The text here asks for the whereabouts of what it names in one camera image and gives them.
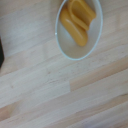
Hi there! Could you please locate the white round bowl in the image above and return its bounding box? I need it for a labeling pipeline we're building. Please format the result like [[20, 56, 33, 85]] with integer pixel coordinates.
[[54, 0, 103, 61]]

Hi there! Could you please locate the long yellow banana piece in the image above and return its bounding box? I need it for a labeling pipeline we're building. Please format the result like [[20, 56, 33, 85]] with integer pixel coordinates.
[[59, 6, 89, 47]]

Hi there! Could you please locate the curved yellow banana piece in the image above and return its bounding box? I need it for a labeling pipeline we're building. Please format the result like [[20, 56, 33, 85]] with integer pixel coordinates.
[[67, 0, 98, 32]]

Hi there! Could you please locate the dark blue binder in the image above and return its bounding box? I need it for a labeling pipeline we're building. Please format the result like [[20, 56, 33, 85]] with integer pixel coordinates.
[[0, 36, 5, 70]]

